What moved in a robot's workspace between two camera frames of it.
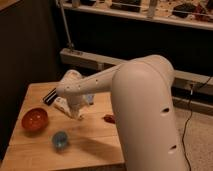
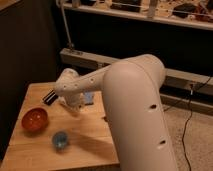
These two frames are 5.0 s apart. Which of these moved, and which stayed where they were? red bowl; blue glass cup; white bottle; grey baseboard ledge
Moved: white bottle
Stayed: red bowl; grey baseboard ledge; blue glass cup
